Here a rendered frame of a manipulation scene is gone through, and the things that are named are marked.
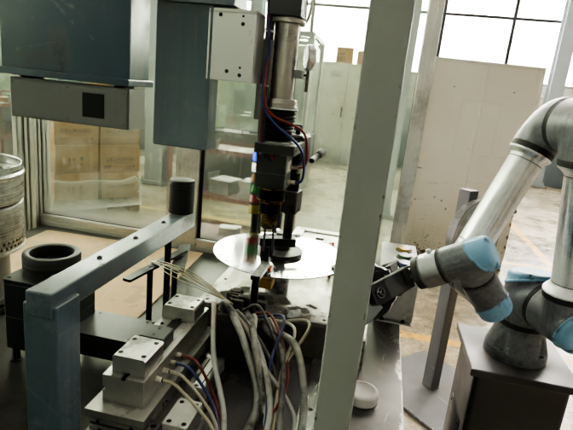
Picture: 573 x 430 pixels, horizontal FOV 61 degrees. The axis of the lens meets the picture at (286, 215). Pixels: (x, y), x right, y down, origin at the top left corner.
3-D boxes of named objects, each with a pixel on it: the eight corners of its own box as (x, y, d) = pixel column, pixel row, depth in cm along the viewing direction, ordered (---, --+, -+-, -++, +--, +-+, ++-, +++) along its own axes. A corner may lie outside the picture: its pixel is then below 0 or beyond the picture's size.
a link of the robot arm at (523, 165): (529, 85, 111) (419, 266, 119) (562, 86, 101) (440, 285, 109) (564, 110, 114) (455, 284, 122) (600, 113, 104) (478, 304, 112)
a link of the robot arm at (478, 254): (504, 280, 95) (486, 246, 92) (451, 293, 101) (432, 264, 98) (502, 256, 101) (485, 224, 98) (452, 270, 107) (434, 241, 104)
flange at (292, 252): (310, 258, 119) (311, 248, 118) (270, 262, 113) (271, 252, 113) (287, 243, 128) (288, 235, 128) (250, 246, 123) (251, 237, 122)
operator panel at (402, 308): (374, 283, 162) (381, 241, 158) (408, 288, 160) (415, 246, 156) (372, 319, 135) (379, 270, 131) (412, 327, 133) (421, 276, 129)
